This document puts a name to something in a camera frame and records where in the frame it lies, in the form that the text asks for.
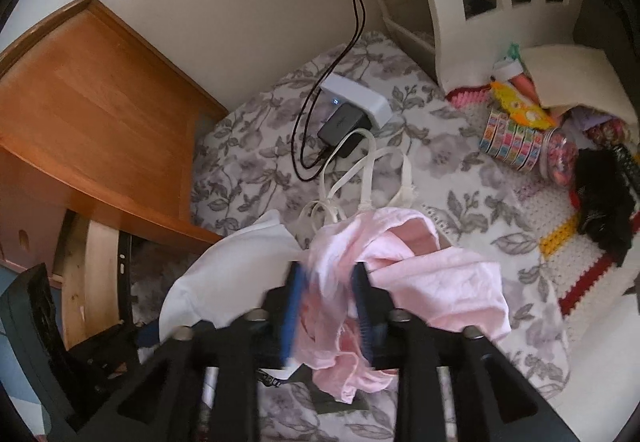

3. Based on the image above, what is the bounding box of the dark grey garment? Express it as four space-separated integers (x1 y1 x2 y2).
309 369 372 419

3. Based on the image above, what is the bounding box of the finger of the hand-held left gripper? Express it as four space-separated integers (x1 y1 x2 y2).
66 322 162 394

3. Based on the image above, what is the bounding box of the white cotton underwear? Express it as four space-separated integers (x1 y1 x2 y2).
160 209 308 338

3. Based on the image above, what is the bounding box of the wooden dresser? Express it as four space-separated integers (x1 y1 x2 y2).
0 0 231 283

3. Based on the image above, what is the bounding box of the wooden drawer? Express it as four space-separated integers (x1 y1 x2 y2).
50 209 136 348

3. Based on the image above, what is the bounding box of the black cloth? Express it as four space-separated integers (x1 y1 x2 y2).
570 144 640 268

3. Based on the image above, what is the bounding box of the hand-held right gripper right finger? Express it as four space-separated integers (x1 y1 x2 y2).
350 264 583 442

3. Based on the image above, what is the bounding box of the closed drawer front with recess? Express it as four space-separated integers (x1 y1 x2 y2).
0 202 66 280

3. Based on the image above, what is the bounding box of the jar of pink beads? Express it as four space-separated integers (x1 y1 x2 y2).
540 127 581 183

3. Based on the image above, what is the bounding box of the green white orange toy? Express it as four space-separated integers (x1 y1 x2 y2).
492 44 541 103

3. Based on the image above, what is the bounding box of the white lattice cabinet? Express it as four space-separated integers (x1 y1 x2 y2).
335 0 586 93

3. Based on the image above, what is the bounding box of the yellow toy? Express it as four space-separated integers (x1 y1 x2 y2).
490 82 556 128

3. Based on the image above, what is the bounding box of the pink underwear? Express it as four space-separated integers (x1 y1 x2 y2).
300 209 511 403

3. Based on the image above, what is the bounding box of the white charging box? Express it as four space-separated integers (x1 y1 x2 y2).
320 76 393 130

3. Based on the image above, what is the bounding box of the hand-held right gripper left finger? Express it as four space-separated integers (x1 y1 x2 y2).
70 262 311 442

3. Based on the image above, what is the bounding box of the floral bed sheet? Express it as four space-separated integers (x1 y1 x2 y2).
132 29 571 442

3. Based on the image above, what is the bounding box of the beige cushion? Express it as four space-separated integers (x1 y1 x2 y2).
517 44 633 123

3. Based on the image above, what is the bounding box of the black power adapter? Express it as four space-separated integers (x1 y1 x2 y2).
317 103 373 159

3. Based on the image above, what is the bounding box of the colourful crochet blanket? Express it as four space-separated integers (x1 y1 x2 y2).
445 82 640 338

